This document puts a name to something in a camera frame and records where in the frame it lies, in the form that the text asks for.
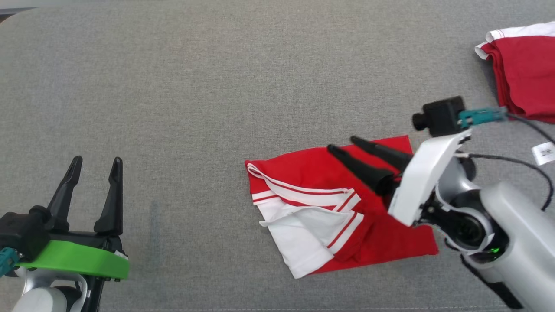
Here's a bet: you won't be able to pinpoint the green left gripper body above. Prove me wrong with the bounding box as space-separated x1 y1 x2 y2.
17 230 130 282

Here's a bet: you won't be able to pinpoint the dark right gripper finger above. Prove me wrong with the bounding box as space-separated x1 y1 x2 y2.
327 144 398 197
350 135 415 172

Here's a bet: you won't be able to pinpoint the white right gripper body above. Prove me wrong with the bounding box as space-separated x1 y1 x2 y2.
387 130 489 252

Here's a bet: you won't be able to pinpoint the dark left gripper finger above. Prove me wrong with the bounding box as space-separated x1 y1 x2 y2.
45 156 83 231
94 156 124 237

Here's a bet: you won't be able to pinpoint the red and white jersey shirt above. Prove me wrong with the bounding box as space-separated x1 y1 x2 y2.
245 135 440 280

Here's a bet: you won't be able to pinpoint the red shorts with white band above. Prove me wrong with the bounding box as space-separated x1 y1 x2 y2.
474 21 555 124

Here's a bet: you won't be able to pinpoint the grey fabric sofa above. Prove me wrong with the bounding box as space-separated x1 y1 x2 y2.
0 0 555 312

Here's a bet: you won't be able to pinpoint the thin black right gripper cable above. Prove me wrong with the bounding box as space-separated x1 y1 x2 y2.
462 152 555 212

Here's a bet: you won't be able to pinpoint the right camera cable teal plug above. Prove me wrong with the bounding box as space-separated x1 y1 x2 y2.
458 107 555 146

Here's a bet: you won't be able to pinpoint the white cable label tag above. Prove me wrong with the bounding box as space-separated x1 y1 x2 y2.
532 141 555 166

